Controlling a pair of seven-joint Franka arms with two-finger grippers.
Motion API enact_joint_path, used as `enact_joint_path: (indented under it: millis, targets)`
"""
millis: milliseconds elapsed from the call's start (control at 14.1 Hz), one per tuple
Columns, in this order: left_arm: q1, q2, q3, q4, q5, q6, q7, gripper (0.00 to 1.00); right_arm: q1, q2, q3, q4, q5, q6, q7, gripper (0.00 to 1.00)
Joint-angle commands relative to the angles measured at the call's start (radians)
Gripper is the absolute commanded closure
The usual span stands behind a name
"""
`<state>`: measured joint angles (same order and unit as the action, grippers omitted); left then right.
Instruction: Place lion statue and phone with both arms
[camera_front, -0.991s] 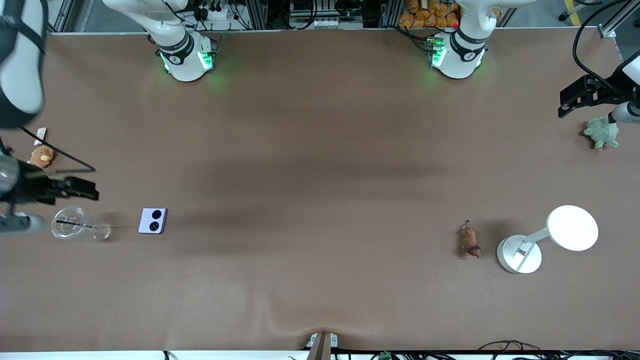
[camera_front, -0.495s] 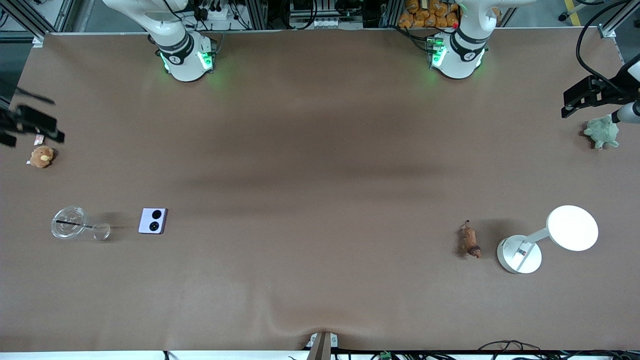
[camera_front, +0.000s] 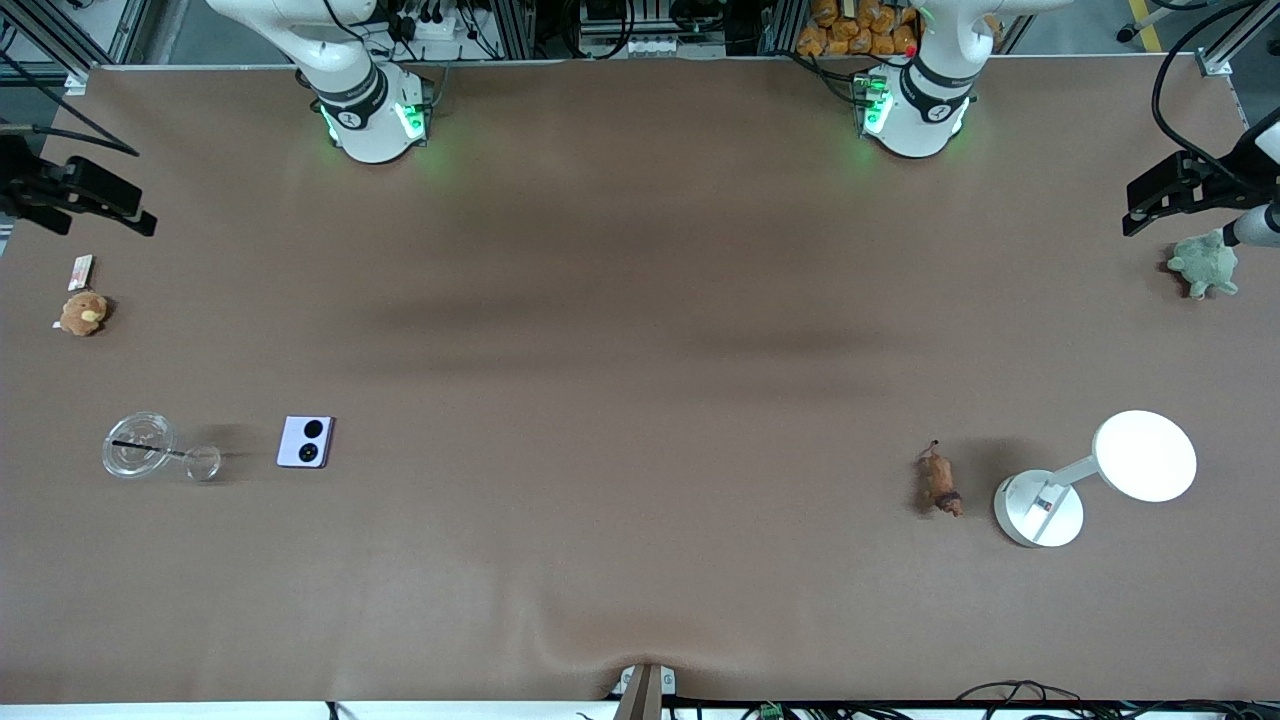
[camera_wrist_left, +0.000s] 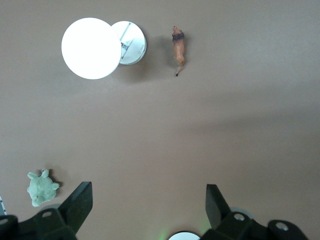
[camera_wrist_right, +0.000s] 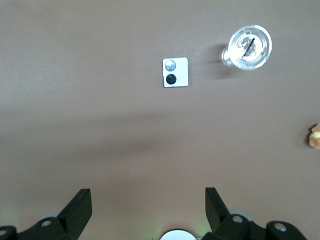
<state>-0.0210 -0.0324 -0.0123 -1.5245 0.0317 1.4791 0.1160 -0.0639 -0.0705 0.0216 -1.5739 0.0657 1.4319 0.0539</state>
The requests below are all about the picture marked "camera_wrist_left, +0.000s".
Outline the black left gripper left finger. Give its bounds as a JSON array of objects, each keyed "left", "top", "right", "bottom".
[{"left": 0, "top": 181, "right": 93, "bottom": 240}]

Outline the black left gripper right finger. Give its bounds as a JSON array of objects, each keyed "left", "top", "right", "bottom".
[{"left": 199, "top": 184, "right": 310, "bottom": 240}]

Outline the brown lion statue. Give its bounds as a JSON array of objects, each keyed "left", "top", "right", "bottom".
[{"left": 171, "top": 25, "right": 187, "bottom": 78}]

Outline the green plush turtle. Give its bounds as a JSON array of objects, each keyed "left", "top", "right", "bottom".
[{"left": 26, "top": 169, "right": 61, "bottom": 208}]

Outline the brown table cloth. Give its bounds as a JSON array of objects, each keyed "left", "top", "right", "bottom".
[{"left": 0, "top": 0, "right": 320, "bottom": 240}]

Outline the white round-head desk lamp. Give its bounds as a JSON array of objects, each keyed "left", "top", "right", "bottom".
[{"left": 61, "top": 17, "right": 148, "bottom": 81}]

